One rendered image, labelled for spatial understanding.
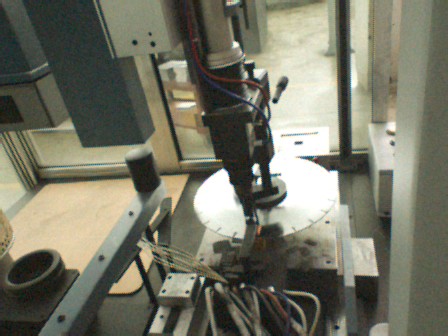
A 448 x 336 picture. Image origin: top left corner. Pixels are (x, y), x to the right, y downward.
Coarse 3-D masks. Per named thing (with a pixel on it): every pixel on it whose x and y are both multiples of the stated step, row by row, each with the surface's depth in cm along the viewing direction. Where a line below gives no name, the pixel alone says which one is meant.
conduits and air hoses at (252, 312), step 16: (176, 256) 80; (192, 272) 76; (208, 272) 76; (208, 288) 73; (224, 288) 75; (240, 288) 73; (256, 288) 69; (272, 288) 74; (208, 304) 70; (224, 304) 69; (240, 304) 69; (256, 304) 69; (272, 304) 70; (288, 304) 66; (240, 320) 66; (256, 320) 66; (288, 320) 65; (304, 320) 64
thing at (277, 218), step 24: (288, 168) 98; (312, 168) 96; (216, 192) 95; (288, 192) 89; (312, 192) 88; (336, 192) 86; (216, 216) 86; (240, 216) 85; (264, 216) 83; (288, 216) 82; (312, 216) 80
